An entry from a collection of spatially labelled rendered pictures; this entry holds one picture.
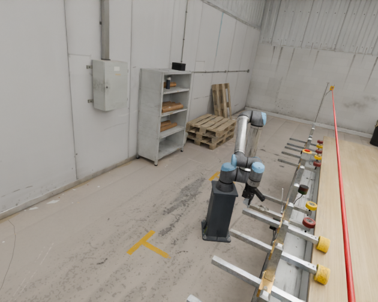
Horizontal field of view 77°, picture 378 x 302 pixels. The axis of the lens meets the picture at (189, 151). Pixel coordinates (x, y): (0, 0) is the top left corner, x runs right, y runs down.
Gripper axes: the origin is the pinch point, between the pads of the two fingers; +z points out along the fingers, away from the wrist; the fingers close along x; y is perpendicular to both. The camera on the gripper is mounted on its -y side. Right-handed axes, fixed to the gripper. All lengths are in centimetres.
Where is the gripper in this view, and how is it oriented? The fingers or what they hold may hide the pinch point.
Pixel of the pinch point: (248, 207)
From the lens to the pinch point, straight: 196.8
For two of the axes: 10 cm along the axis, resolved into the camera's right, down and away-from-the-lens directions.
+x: -5.0, 2.8, -8.2
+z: -1.5, 9.0, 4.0
